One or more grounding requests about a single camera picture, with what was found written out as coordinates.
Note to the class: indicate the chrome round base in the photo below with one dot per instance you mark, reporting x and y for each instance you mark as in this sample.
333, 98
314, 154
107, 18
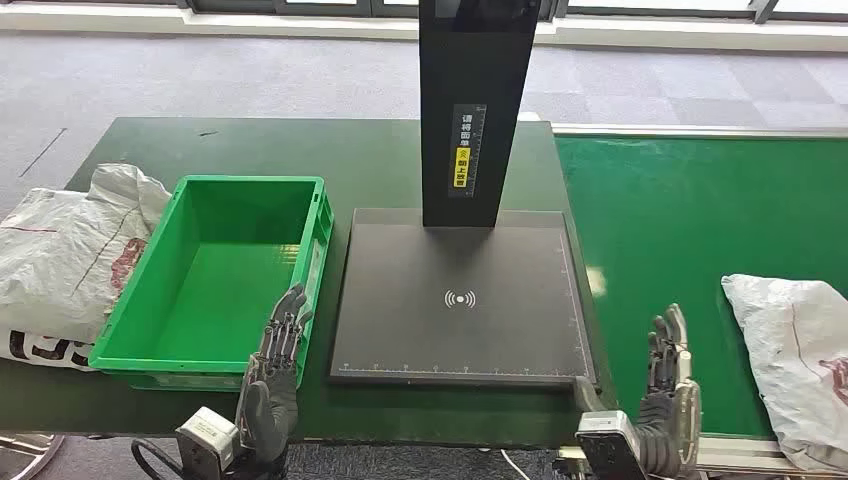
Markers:
26, 457

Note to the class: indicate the large white woven sack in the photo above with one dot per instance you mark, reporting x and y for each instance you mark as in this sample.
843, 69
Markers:
60, 265

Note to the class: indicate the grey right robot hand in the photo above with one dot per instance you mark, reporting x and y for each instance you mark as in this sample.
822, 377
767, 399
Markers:
669, 397

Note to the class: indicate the black inbound scanner machine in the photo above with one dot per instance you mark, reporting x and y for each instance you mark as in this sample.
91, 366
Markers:
411, 298

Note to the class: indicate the black yellow column label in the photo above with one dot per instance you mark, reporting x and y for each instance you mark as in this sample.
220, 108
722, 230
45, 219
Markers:
467, 152

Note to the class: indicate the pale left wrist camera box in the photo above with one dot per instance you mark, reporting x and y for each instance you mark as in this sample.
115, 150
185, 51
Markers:
205, 437

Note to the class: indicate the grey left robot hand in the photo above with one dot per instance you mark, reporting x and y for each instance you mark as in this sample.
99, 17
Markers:
268, 411

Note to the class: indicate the grey-white parcel bag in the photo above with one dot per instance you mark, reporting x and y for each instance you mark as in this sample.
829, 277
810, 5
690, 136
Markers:
788, 358

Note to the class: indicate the clear crate side label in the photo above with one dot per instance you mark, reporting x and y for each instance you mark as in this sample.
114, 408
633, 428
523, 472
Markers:
315, 278

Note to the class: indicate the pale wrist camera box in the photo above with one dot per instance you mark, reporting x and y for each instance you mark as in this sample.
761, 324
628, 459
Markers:
609, 447
205, 437

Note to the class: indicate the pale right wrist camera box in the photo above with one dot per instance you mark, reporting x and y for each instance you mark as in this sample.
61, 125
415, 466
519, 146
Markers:
609, 447

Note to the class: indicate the green conveyor belt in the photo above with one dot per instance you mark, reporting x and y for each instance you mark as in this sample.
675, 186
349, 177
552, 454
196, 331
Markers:
662, 218

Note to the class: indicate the black window frame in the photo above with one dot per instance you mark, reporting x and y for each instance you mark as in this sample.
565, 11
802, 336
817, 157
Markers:
331, 8

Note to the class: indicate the green plastic crate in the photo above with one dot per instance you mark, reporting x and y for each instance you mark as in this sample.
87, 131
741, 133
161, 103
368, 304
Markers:
218, 285

